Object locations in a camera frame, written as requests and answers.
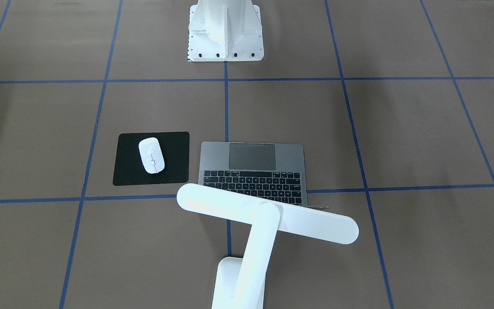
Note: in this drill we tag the grey laptop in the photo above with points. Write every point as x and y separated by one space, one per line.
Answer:
275 171

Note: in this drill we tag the white computer mouse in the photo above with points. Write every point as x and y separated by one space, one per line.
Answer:
151 155

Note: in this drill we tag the black mouse pad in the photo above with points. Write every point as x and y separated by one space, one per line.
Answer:
129 170

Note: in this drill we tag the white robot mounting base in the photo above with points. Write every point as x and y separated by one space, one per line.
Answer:
225 30

